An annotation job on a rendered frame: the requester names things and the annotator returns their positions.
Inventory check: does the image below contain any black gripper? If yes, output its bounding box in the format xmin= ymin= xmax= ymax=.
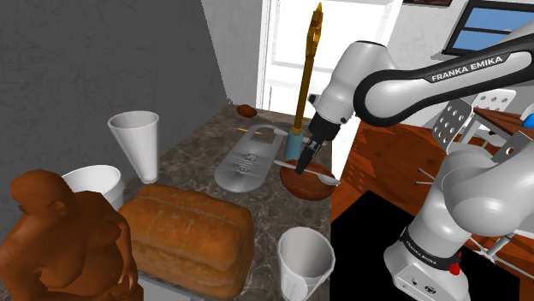
xmin=294 ymin=112 xmax=342 ymax=175

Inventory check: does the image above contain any grey spoon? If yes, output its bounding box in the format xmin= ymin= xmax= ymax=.
xmin=273 ymin=159 xmax=341 ymax=186

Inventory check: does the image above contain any brown wooden bowl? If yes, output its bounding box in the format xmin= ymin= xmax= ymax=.
xmin=279 ymin=159 xmax=337 ymax=202

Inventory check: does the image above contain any small brown oval object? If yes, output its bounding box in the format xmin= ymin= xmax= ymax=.
xmin=236 ymin=103 xmax=258 ymax=118

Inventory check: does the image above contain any golden brush with blue base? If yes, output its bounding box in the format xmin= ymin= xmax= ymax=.
xmin=283 ymin=2 xmax=324 ymax=161

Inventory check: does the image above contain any white tapered cup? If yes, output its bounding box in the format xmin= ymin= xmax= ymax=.
xmin=276 ymin=226 xmax=336 ymax=301

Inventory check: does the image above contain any black robot stand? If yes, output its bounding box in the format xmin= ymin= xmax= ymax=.
xmin=329 ymin=189 xmax=521 ymax=301

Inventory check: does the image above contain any white door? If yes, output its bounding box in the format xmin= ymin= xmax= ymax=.
xmin=255 ymin=0 xmax=404 ymax=121

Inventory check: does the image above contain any brown bread loaf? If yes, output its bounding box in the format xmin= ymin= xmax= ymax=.
xmin=117 ymin=183 xmax=256 ymax=301

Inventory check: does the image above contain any grey perforated metal chair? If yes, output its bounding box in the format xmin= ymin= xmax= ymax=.
xmin=414 ymin=98 xmax=475 ymax=186
xmin=424 ymin=89 xmax=518 ymax=145

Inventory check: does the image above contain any tall white conical cup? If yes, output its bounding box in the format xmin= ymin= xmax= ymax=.
xmin=107 ymin=109 xmax=160 ymax=185

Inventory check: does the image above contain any brown wooden table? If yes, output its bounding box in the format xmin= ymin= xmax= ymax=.
xmin=472 ymin=106 xmax=534 ymax=140

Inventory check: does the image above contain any white round cup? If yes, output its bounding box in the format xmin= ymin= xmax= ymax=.
xmin=61 ymin=164 xmax=126 ymax=212

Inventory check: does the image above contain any dark framed window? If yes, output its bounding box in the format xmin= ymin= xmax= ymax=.
xmin=442 ymin=0 xmax=534 ymax=57

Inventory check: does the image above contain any blue round object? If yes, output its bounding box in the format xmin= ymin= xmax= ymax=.
xmin=520 ymin=103 xmax=534 ymax=130

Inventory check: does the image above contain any brown human figure statue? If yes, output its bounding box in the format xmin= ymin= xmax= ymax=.
xmin=0 ymin=168 xmax=144 ymax=301

